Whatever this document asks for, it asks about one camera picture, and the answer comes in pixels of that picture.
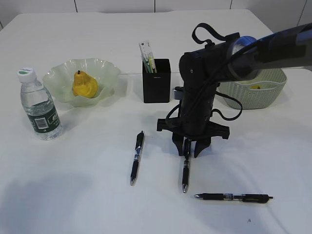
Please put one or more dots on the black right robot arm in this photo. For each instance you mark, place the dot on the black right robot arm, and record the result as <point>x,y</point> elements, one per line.
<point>235,58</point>

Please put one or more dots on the black gel pen bottom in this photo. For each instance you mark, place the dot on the black gel pen bottom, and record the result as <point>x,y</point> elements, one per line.
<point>249,198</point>

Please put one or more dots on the black square pen holder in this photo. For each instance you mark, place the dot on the black square pen holder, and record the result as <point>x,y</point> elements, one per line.
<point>157,86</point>

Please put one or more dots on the yellow utility knife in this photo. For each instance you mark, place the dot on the yellow utility knife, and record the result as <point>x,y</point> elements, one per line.
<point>152,62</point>

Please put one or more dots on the green wavy glass plate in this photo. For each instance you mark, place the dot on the green wavy glass plate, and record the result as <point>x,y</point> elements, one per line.
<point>59,80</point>

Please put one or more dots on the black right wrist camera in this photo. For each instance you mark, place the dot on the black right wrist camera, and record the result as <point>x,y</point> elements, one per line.
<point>178,93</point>

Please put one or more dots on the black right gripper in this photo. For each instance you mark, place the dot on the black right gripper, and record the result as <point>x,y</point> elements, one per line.
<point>197,127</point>

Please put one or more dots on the clear plastic water bottle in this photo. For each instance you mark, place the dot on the clear plastic water bottle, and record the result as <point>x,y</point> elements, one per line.
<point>39,106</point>

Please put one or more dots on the yellow pear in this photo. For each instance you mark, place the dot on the yellow pear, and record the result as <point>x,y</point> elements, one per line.
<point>84,85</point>

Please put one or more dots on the green woven plastic basket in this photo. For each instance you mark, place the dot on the green woven plastic basket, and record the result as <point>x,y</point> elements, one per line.
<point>256,99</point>

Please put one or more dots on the black gel pen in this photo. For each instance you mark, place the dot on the black gel pen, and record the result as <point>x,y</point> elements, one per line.
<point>185,176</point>
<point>249,198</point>
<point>138,149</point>

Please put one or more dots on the green white mechanical pencil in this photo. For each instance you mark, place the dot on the green white mechanical pencil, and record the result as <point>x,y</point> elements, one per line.
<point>146,65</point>

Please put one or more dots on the clear plastic ruler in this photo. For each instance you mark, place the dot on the clear plastic ruler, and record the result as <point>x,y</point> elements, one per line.
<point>146,51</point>

